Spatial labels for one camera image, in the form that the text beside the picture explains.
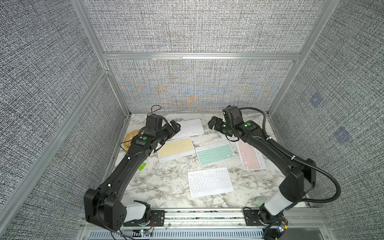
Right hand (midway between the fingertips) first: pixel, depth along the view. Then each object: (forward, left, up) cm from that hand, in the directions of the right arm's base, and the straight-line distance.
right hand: (214, 121), depth 81 cm
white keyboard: (+14, +14, -25) cm, 32 cm away
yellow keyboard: (-3, +23, -25) cm, 34 cm away
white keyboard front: (-25, +3, -24) cm, 35 cm away
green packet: (-16, +43, -24) cm, 51 cm away
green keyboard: (-6, -3, -25) cm, 26 cm away
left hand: (-5, +19, 0) cm, 20 cm away
